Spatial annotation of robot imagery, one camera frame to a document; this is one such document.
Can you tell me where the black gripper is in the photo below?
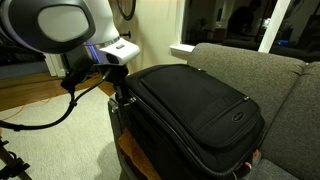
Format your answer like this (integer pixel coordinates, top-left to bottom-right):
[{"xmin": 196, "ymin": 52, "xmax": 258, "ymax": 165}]
[{"xmin": 94, "ymin": 63, "xmax": 133, "ymax": 106}]

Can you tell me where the black fabric suitcase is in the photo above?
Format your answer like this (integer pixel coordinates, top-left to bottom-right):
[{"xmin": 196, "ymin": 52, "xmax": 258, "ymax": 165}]
[{"xmin": 108, "ymin": 63, "xmax": 267, "ymax": 180}]

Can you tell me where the white door trim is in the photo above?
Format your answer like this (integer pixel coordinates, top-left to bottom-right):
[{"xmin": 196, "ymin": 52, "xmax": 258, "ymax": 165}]
[{"xmin": 43, "ymin": 53, "xmax": 68, "ymax": 78}]

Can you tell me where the beige carpet rug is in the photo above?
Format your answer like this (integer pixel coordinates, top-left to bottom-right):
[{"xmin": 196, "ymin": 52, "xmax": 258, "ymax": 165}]
[{"xmin": 0, "ymin": 87, "xmax": 123, "ymax": 180}]

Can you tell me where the black tripod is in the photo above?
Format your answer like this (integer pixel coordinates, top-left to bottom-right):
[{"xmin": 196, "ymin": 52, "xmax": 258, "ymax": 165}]
[{"xmin": 0, "ymin": 134, "xmax": 33, "ymax": 180}]

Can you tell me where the grey fabric sofa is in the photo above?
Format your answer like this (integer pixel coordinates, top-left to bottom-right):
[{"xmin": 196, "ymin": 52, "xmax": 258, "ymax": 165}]
[{"xmin": 108, "ymin": 42, "xmax": 320, "ymax": 180}]

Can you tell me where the red luggage tag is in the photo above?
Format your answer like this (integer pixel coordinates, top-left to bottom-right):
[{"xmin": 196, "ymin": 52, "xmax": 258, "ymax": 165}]
[{"xmin": 233, "ymin": 148, "xmax": 262, "ymax": 178}]

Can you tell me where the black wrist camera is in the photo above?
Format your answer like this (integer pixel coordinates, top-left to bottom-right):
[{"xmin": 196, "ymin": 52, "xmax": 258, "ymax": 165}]
[{"xmin": 60, "ymin": 54, "xmax": 95, "ymax": 93}]

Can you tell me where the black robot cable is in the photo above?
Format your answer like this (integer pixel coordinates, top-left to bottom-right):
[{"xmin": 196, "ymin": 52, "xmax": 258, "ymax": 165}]
[{"xmin": 0, "ymin": 66, "xmax": 113, "ymax": 132}]

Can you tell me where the round black wall mirror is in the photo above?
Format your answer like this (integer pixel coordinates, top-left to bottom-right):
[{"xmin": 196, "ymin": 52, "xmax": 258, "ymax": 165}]
[{"xmin": 115, "ymin": 0, "xmax": 137, "ymax": 21}]

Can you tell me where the white window frame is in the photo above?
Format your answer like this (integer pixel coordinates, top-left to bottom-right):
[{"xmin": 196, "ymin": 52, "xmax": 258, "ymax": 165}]
[{"xmin": 169, "ymin": 0, "xmax": 292, "ymax": 62}]

